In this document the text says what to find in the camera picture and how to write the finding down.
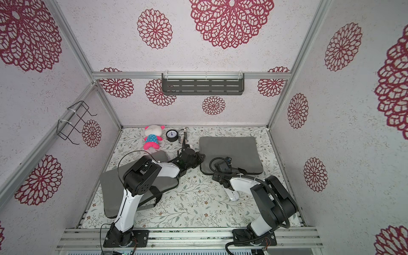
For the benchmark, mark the black round gauge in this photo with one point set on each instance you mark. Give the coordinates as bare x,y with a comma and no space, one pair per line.
172,135

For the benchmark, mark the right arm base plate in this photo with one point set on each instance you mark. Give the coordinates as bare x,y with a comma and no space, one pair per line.
244,237

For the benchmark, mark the black wire wall rack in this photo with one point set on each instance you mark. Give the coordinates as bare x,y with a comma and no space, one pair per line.
65,127

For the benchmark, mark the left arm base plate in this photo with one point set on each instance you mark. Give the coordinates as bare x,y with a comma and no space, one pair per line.
139,238

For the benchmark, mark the pink white plush toy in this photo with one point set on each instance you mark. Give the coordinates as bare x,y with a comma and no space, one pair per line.
152,136

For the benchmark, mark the white computer mouse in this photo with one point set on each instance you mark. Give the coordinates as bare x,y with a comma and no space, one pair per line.
233,195

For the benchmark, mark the grey laptop bag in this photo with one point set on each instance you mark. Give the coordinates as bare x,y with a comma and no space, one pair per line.
242,151
149,178

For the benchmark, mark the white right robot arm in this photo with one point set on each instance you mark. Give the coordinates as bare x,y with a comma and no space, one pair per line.
272,199

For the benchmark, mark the dark grey wall shelf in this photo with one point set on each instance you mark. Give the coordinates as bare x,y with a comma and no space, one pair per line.
203,84

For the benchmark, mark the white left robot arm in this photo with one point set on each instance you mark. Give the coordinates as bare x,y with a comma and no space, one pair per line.
120,231

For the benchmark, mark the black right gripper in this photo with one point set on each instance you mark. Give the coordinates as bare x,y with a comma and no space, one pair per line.
221,169

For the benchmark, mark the flag patterned can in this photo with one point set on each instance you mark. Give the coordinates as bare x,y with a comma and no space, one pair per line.
183,136

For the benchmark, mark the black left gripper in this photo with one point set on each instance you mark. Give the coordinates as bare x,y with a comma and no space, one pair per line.
200,156

